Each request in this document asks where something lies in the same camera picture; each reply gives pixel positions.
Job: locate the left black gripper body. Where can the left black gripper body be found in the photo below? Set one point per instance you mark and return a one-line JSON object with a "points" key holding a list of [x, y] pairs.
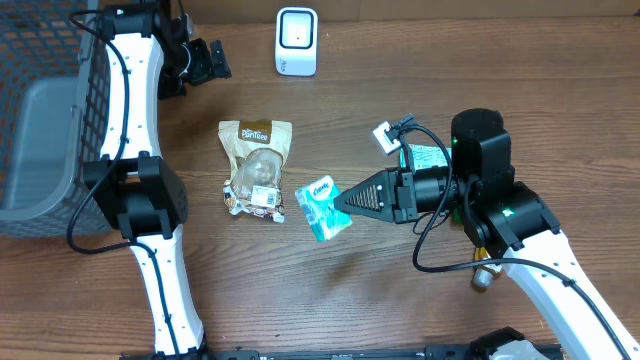
{"points": [[189, 65]]}

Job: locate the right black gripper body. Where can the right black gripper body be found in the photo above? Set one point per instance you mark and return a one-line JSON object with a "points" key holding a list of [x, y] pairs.
{"points": [[401, 196]]}

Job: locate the teal wet wipes pack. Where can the teal wet wipes pack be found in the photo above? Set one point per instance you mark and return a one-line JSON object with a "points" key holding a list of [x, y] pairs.
{"points": [[425, 157]]}

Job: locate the teal Kleenex tissue pack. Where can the teal Kleenex tissue pack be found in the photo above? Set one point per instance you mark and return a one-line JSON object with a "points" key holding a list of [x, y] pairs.
{"points": [[317, 203]]}

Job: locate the green lidded white jar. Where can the green lidded white jar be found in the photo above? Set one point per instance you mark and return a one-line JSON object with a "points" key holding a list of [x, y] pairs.
{"points": [[457, 216]]}

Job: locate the brown snack bag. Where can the brown snack bag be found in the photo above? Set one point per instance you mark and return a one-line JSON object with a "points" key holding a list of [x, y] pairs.
{"points": [[257, 152]]}

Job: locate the yellow tea bottle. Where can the yellow tea bottle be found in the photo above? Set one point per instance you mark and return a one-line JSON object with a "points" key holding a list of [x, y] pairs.
{"points": [[485, 274]]}

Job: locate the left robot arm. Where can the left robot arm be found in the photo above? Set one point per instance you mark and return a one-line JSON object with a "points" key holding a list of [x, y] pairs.
{"points": [[152, 55]]}

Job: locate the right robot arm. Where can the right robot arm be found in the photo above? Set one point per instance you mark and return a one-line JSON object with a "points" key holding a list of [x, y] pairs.
{"points": [[500, 215]]}

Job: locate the white barcode scanner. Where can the white barcode scanner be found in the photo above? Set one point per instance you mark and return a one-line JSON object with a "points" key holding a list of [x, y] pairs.
{"points": [[296, 41]]}

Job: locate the grey plastic mesh basket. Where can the grey plastic mesh basket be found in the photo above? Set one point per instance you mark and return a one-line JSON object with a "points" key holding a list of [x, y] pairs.
{"points": [[54, 112]]}

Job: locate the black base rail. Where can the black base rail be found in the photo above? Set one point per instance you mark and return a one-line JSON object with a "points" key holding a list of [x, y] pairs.
{"points": [[505, 343]]}

